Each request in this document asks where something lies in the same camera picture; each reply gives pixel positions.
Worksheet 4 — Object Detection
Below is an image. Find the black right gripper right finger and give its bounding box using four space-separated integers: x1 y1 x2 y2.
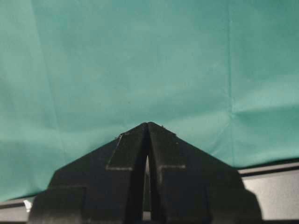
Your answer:
148 122 262 224

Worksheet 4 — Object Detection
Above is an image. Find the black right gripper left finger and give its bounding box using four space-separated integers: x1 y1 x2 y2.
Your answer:
28 123 148 224

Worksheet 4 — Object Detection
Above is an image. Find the green table cloth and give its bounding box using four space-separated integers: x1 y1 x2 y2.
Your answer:
0 0 299 201

